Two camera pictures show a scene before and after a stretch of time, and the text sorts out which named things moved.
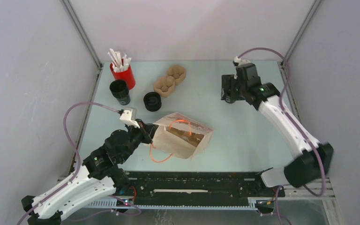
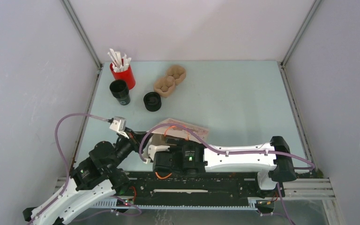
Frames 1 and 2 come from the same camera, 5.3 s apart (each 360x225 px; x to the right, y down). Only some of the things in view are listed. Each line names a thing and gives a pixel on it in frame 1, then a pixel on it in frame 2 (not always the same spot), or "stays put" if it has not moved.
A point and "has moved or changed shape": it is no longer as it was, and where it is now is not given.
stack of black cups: (119, 89) stays put
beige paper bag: (181, 136) has moved or changed shape
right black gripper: (229, 81) to (173, 147)
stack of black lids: (152, 101) stays put
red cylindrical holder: (127, 76) stays put
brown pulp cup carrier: (164, 86) stays put
